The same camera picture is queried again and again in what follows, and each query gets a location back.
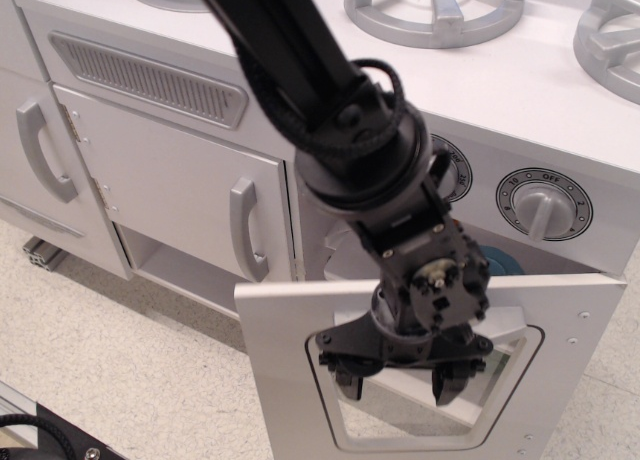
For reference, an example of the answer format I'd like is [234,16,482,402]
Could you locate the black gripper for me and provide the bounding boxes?
[315,286,494,406]

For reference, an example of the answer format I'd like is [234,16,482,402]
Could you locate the white oven door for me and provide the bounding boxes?
[235,273,626,459]

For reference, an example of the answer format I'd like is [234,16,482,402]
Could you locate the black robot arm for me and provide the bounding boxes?
[203,0,493,406]

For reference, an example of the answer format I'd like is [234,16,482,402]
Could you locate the blue plate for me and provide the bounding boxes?
[480,245,524,276]

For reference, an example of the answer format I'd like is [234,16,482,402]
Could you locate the grey middle stove knob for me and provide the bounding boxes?
[431,134,473,202]

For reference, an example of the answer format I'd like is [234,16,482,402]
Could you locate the grey stove knob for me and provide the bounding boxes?
[431,134,473,202]
[496,167,593,242]

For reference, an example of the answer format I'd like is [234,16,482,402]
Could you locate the grey right stove knob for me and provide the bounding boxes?
[496,167,593,242]

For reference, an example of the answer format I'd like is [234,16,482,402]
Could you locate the white cabinet door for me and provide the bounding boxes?
[54,86,295,298]

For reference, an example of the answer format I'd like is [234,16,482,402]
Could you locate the grey left burner grate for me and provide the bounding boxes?
[343,0,526,49]

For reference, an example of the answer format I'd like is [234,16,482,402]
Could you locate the grey burner grate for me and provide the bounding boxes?
[573,0,639,104]
[343,0,526,49]

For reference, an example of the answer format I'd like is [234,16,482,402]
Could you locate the white toy kitchen unit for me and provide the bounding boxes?
[1,0,639,459]

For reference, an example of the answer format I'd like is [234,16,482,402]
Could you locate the grey right burner grate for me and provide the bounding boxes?
[573,0,639,104]

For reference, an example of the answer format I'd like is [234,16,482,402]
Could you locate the white left cupboard door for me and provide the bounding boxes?
[1,69,132,279]

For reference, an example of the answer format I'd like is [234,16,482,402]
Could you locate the grey vent grille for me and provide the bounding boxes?
[49,32,248,129]

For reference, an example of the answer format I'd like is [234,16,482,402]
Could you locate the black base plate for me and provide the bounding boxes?
[1,403,125,460]

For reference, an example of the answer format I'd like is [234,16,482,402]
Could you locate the aluminium frame rail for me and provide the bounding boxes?
[22,236,68,272]

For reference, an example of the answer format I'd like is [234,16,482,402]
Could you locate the grey left cupboard handle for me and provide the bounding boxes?
[15,100,78,204]

